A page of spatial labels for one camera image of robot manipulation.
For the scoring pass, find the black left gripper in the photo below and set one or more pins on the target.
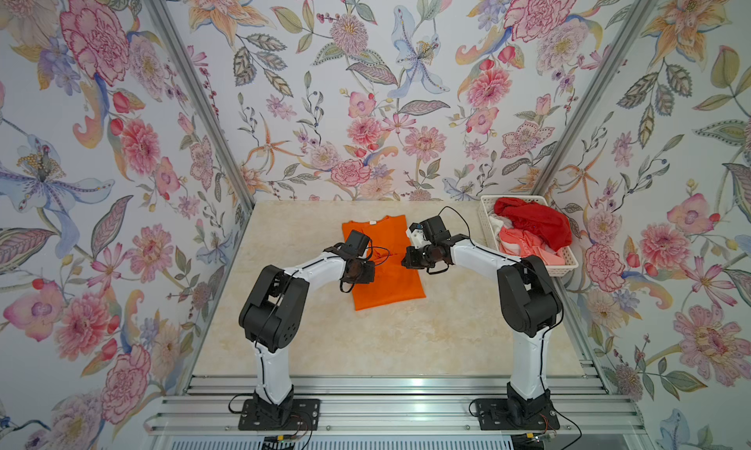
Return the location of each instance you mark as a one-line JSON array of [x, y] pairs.
[[369, 273]]

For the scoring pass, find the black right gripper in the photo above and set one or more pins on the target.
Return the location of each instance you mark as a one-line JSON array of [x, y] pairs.
[[412, 262]]

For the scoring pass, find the orange t-shirt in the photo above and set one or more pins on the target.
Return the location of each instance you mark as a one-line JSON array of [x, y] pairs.
[[393, 283]]

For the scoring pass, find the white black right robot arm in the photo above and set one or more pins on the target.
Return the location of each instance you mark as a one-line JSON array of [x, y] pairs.
[[529, 305]]

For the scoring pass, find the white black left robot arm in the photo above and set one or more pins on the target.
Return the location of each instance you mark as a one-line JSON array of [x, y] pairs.
[[272, 315]]

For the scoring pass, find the white garment in basket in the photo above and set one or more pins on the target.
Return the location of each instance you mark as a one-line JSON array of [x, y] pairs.
[[497, 224]]

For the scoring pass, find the white plastic laundry basket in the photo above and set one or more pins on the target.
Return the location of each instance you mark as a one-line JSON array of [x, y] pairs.
[[486, 207]]

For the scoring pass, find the pink t-shirt in basket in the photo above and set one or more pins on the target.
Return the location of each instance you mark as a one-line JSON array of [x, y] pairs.
[[522, 243]]

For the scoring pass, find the red t-shirt in basket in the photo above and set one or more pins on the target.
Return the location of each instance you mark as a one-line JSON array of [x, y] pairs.
[[546, 223]]

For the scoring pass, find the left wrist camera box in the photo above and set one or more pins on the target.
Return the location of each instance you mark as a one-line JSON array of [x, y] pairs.
[[357, 244]]

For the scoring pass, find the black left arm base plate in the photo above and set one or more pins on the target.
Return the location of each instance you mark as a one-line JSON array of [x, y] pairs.
[[258, 415]]

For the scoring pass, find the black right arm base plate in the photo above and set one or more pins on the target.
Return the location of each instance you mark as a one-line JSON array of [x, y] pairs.
[[516, 414]]

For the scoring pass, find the left rear aluminium corner post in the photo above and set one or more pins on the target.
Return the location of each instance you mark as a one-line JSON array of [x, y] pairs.
[[178, 51]]

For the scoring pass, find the aluminium corner post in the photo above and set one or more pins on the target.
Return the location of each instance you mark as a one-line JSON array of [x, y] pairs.
[[178, 51], [635, 20]]

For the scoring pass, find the front aluminium rail frame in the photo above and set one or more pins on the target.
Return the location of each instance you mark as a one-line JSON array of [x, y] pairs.
[[592, 414]]

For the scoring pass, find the right rear aluminium corner post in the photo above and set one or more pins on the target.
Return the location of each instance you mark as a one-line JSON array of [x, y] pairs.
[[635, 20]]

